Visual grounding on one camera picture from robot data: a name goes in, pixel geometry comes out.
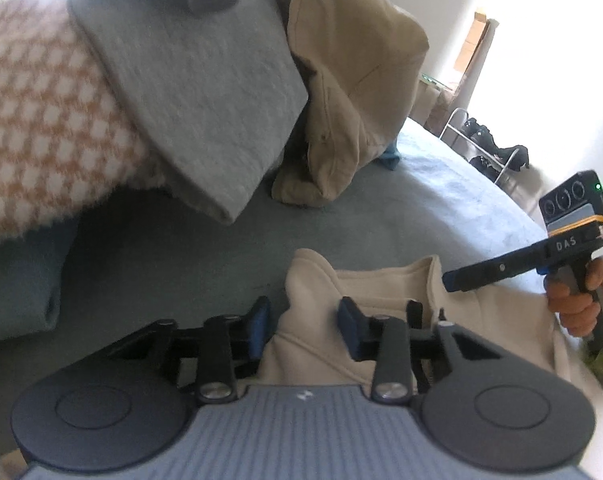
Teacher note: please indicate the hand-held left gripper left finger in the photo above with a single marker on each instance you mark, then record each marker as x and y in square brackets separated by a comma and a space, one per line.
[259, 326]

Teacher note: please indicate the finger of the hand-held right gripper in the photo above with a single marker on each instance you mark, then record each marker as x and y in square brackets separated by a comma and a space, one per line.
[496, 270]

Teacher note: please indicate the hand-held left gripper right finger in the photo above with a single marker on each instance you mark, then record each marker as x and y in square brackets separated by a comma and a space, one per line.
[349, 328]

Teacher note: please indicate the cream zip jacket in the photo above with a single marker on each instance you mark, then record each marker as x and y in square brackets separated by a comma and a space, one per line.
[321, 300]

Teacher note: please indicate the person's right hand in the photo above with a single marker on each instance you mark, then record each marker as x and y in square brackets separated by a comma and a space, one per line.
[571, 310]

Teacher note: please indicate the row of black shoes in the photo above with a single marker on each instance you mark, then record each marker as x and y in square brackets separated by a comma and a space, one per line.
[501, 152]

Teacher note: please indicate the metal shoe rack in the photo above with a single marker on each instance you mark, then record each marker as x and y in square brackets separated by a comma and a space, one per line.
[461, 135]

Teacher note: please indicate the light blue garment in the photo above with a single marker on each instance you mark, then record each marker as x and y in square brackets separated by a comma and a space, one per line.
[389, 157]

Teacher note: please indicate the tall cardboard box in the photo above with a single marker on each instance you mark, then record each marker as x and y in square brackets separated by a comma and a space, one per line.
[474, 50]

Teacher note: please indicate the slate blue folded garment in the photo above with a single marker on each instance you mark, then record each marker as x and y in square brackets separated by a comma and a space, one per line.
[21, 280]

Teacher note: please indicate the tan garment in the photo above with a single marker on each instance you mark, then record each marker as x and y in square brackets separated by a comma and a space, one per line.
[356, 70]

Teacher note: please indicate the grey garment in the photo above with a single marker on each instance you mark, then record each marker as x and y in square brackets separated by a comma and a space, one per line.
[196, 90]

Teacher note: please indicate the beige checked sweater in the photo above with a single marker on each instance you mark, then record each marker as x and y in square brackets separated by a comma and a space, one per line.
[46, 125]

